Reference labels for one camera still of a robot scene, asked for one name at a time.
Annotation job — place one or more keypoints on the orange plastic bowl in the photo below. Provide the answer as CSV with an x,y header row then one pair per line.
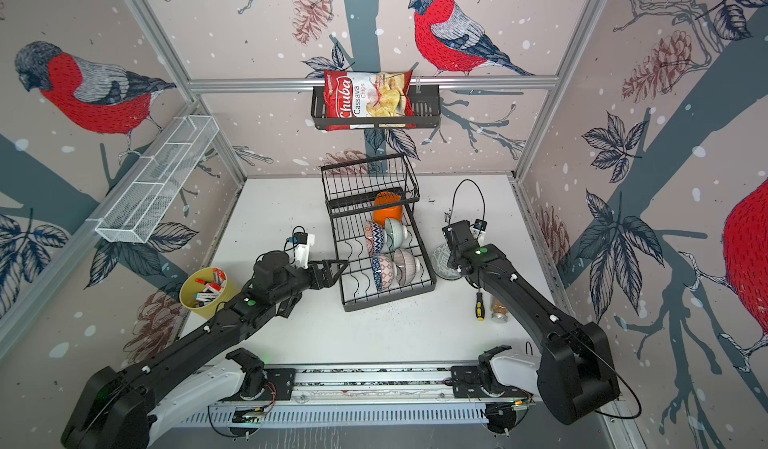
x,y
387,205

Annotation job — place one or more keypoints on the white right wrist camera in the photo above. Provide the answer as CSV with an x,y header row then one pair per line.
x,y
479,227

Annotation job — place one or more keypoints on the yellow black screwdriver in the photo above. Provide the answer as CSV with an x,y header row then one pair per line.
x,y
479,306

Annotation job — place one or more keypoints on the blue patterned bowl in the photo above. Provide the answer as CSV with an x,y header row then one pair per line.
x,y
384,271

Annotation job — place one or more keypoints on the light green ceramic bowl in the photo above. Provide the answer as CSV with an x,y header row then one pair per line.
x,y
396,234

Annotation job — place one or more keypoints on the glass spice jar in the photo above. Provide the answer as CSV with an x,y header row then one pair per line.
x,y
499,312

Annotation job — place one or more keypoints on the red cassava chips bag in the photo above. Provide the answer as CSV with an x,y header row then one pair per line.
x,y
354,95

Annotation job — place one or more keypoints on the yellow cup with markers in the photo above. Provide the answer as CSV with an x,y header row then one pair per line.
x,y
206,291

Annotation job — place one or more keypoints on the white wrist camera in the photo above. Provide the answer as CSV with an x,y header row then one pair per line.
x,y
479,227
301,243

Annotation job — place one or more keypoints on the pink patterned glass bowl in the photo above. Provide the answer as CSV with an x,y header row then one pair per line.
x,y
408,266

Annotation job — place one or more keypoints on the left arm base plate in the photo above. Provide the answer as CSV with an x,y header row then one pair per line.
x,y
270,384

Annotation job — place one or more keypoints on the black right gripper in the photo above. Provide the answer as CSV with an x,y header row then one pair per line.
x,y
451,260

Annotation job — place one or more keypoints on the black wall basket shelf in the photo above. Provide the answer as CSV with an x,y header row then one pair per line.
x,y
419,108

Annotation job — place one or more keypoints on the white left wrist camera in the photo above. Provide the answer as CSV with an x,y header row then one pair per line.
x,y
301,243

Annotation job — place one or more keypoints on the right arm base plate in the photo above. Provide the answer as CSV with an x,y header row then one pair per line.
x,y
471,382

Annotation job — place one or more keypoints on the black wire dish rack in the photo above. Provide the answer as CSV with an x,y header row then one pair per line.
x,y
371,205

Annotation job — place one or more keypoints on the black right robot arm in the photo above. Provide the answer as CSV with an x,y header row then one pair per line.
x,y
576,374

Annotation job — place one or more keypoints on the white wire mesh shelf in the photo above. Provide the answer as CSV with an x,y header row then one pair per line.
x,y
140,208

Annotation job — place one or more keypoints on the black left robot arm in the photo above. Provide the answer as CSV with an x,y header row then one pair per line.
x,y
134,407

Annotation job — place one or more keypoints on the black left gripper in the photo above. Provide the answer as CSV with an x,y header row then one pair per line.
x,y
329,279

